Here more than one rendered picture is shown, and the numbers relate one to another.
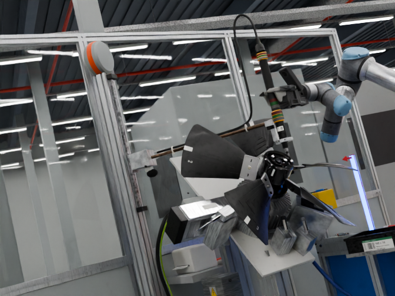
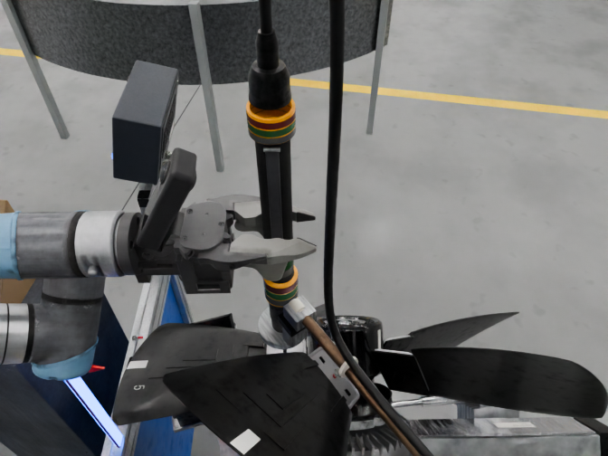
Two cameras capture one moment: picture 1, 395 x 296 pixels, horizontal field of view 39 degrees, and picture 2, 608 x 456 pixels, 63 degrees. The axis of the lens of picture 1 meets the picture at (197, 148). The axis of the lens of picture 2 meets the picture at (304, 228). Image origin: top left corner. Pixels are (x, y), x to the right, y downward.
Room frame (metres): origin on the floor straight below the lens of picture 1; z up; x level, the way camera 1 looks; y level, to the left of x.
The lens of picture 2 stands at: (2.49, -0.11, 1.90)
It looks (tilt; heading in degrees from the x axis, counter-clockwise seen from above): 47 degrees down; 213
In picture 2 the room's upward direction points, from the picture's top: straight up
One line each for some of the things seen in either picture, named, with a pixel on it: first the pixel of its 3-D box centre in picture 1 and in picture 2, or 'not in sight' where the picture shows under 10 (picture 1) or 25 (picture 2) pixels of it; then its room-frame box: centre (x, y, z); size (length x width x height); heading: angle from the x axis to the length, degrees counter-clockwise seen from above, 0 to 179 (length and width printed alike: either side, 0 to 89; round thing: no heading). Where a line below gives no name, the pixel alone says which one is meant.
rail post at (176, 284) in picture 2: not in sight; (189, 333); (1.95, -0.93, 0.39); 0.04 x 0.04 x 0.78; 34
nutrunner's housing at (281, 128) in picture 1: (271, 92); (278, 230); (2.19, -0.34, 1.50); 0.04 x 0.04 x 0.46
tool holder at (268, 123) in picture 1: (278, 130); (286, 313); (2.19, -0.33, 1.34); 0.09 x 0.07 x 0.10; 69
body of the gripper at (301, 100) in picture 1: (293, 96); (182, 247); (2.25, -0.43, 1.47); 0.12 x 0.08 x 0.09; 124
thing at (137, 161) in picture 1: (141, 160); not in sight; (2.42, 0.25, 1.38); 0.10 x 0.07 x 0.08; 69
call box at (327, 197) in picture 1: (315, 204); not in sight; (2.63, -0.47, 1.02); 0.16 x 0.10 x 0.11; 34
